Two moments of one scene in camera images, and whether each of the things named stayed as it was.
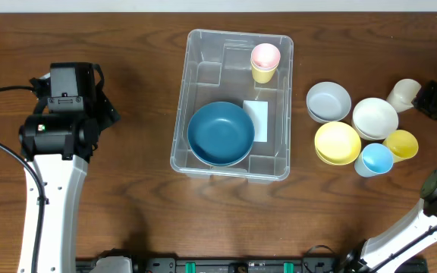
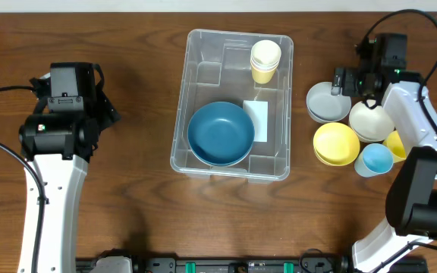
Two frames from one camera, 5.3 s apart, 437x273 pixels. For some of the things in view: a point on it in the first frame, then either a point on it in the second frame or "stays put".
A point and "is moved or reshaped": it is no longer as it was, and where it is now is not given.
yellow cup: x=262 y=76 stays put
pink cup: x=265 y=55 → x=265 y=70
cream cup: x=403 y=93 is moved or reshaped
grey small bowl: x=328 y=101 stays put
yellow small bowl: x=337 y=143 stays put
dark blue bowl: x=221 y=133 stays put
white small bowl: x=375 y=118 stays put
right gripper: x=425 y=97 → x=338 y=81
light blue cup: x=376 y=159 stays put
